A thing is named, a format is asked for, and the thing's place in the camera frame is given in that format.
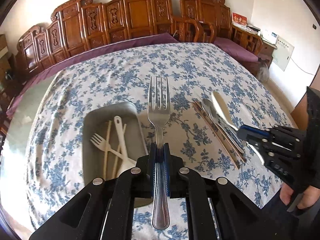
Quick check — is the red calendar card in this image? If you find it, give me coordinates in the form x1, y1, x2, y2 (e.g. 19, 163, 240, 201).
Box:
232, 12, 247, 29

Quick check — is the wooden side table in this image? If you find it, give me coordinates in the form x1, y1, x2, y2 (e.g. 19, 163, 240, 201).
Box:
258, 40, 277, 68

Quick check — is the blue floral tablecloth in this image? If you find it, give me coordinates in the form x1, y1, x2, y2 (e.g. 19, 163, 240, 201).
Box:
26, 43, 291, 229

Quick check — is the cream plastic chopstick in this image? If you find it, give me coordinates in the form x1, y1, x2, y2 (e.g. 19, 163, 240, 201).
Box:
103, 120, 112, 180
112, 120, 127, 178

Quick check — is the white wall panel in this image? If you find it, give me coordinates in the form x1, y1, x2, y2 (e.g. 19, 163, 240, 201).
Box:
272, 36, 294, 71

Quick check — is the stainless steel fork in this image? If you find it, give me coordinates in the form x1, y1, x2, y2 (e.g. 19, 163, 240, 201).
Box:
147, 76, 171, 230

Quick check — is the grey rectangular utensil tray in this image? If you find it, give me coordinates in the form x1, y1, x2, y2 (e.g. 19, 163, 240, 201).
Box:
82, 101, 151, 209

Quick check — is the carved wooden armchair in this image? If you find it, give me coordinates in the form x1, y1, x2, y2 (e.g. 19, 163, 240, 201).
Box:
180, 0, 263, 55

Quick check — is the stainless steel spoon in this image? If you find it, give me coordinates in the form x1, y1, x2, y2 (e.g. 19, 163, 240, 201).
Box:
202, 98, 245, 154

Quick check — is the brown wooden chopstick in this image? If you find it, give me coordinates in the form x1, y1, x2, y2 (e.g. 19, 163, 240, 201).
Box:
196, 101, 246, 163
191, 101, 240, 170

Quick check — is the purple seat cushion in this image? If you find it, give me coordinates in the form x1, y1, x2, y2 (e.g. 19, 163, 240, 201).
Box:
214, 37, 258, 63

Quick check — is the white ceramic spoon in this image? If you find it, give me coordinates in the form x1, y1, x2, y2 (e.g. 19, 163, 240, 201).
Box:
211, 91, 265, 165

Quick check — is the person's right hand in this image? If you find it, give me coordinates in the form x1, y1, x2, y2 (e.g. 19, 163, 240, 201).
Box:
279, 183, 320, 210

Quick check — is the purple sofa cushion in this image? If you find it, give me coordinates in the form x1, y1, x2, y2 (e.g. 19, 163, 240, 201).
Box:
6, 33, 178, 118

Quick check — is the carved wooden long sofa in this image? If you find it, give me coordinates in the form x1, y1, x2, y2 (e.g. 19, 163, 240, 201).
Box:
15, 0, 216, 81

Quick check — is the white plastic spoon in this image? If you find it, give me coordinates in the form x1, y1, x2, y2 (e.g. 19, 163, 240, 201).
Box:
114, 116, 136, 176

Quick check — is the cream plastic fork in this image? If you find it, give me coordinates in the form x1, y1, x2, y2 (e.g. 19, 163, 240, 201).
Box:
90, 133, 136, 165

